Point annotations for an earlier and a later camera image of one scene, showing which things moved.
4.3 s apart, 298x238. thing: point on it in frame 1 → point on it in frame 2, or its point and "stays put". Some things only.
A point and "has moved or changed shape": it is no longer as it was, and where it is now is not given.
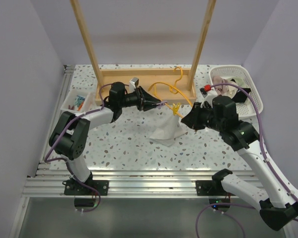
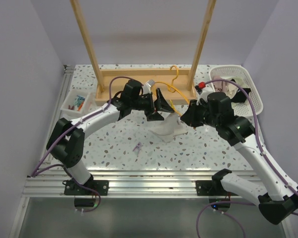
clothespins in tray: x=79 y=101 stays put
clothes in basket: x=235 y=94 stays put
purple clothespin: x=163 y=102 has moved or changed shape
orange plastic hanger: x=166 y=103 has moved or changed shape
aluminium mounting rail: x=50 y=183 stays put
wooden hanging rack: x=169 y=86 stays put
